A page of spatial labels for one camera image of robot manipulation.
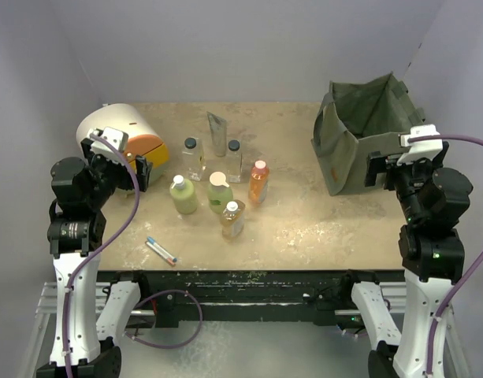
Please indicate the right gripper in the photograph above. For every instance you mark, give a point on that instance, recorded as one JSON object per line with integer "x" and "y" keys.
{"x": 378, "y": 162}

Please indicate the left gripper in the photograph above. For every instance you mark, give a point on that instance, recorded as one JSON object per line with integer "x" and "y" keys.
{"x": 127, "y": 179}

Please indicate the green canvas bag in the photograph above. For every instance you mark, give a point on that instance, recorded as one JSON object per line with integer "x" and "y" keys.
{"x": 355, "y": 119}

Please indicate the clear bottle dark label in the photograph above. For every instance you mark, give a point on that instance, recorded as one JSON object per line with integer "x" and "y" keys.
{"x": 234, "y": 161}

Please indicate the amber bottle white cap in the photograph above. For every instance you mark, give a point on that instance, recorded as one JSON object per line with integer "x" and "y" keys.
{"x": 232, "y": 219}

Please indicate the orange bottle pink cap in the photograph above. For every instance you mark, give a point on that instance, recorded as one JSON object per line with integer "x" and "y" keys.
{"x": 258, "y": 182}

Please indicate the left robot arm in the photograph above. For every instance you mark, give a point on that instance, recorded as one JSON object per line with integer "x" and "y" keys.
{"x": 87, "y": 345}

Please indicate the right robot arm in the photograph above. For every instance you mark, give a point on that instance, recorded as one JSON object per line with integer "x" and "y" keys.
{"x": 432, "y": 198}

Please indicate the white round drawer box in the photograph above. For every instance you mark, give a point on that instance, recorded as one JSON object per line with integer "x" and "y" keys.
{"x": 142, "y": 140}

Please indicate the green pump bottle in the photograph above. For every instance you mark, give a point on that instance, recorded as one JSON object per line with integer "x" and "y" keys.
{"x": 183, "y": 194}

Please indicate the clear bottle yellow label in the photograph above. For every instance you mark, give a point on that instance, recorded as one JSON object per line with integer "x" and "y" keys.
{"x": 193, "y": 156}

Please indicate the blue capped pen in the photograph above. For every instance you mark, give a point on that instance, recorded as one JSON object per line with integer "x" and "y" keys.
{"x": 157, "y": 244}

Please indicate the green bottle beige cap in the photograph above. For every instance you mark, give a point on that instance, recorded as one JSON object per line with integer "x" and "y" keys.
{"x": 219, "y": 192}

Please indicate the silver squeeze tube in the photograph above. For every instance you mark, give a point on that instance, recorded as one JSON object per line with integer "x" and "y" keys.
{"x": 218, "y": 132}

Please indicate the orange capped pen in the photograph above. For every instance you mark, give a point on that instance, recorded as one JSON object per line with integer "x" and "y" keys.
{"x": 161, "y": 253}

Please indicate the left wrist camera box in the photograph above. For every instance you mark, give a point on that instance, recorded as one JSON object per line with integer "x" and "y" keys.
{"x": 109, "y": 142}

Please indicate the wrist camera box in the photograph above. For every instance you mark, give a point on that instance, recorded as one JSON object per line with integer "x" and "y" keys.
{"x": 428, "y": 149}
{"x": 109, "y": 142}

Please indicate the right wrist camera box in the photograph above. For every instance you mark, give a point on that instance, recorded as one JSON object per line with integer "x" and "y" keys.
{"x": 428, "y": 149}

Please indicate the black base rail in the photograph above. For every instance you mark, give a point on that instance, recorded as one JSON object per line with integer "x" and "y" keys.
{"x": 319, "y": 297}

